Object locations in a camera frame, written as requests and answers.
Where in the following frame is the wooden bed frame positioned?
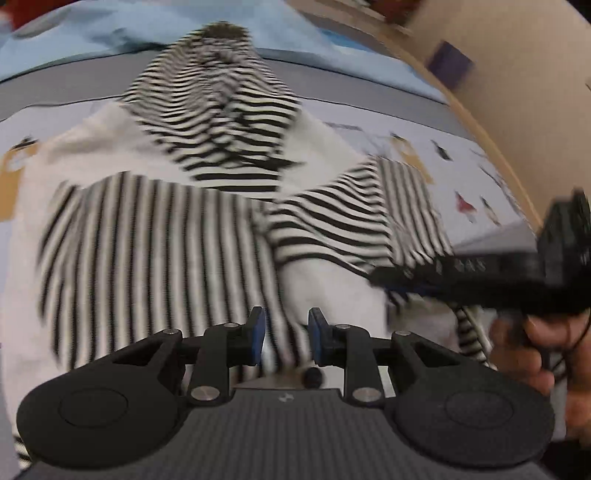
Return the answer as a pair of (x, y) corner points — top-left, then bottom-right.
(369, 14), (546, 232)

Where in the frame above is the person's right hand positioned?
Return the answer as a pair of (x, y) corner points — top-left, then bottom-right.
(489, 308), (591, 444)

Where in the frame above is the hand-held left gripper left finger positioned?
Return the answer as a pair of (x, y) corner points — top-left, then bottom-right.
(108, 307), (266, 408)

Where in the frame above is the light blue blanket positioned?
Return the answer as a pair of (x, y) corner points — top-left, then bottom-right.
(0, 0), (451, 104)

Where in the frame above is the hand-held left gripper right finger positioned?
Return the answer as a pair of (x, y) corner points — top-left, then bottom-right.
(307, 307), (483, 408)

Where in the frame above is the purple wall patch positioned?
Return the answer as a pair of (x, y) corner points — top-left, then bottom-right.
(427, 41), (475, 89)

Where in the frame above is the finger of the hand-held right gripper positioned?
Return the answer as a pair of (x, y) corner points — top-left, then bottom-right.
(368, 253), (543, 298)

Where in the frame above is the red cloth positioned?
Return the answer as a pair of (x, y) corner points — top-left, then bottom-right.
(0, 0), (51, 31)

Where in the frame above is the black white striped garment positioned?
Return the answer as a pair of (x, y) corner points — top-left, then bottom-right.
(9, 21), (497, 472)

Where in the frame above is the printed grey bed sheet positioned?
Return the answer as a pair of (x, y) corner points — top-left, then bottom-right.
(0, 58), (548, 480)

